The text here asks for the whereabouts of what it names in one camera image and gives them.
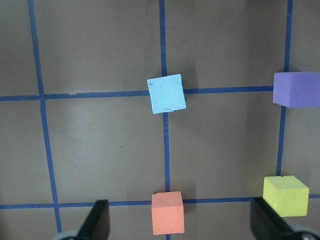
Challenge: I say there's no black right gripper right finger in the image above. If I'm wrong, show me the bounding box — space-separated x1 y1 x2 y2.
250 197 299 240

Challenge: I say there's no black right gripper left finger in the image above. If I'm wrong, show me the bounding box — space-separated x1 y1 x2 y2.
75 199 111 240

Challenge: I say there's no light blue block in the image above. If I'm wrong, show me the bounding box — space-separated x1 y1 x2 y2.
147 74 187 114

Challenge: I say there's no yellow foam block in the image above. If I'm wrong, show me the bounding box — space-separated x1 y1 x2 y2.
262 175 310 217

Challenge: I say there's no orange block near right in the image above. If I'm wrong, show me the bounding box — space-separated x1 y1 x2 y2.
151 191 185 236

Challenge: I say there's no purple block right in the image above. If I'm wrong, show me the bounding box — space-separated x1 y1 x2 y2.
272 71 320 108

